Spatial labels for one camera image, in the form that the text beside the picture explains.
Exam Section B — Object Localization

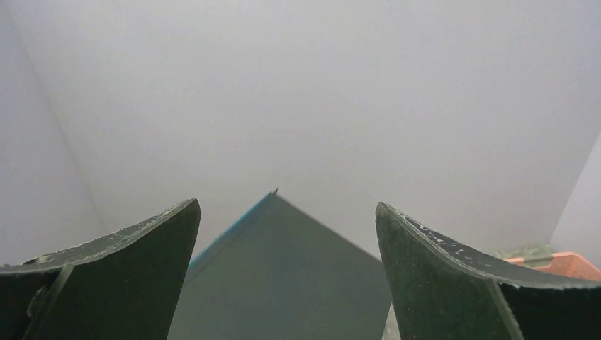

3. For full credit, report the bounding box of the pink plastic basket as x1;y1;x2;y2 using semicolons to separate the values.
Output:
505;251;600;281

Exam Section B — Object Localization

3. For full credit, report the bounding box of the dark flat network switch box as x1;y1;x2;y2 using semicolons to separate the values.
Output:
168;192;391;339

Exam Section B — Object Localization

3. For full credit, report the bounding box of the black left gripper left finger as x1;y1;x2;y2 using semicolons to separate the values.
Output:
1;199;201;339

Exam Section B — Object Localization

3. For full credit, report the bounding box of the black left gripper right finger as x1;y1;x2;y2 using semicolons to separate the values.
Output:
375;202;600;339

